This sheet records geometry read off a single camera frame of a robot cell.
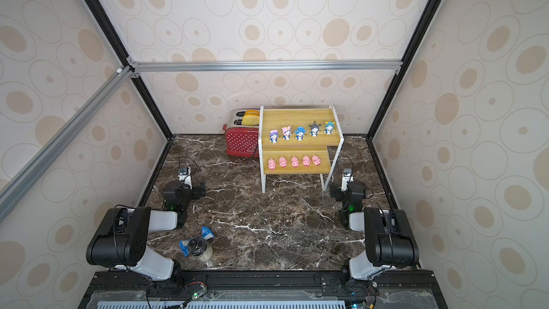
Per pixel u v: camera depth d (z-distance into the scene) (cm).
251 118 99
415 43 83
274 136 71
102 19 77
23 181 53
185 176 81
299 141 73
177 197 71
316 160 87
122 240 45
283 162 86
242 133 100
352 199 71
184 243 81
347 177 81
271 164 85
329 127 73
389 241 46
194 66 92
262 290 73
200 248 72
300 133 71
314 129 73
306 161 87
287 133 72
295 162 86
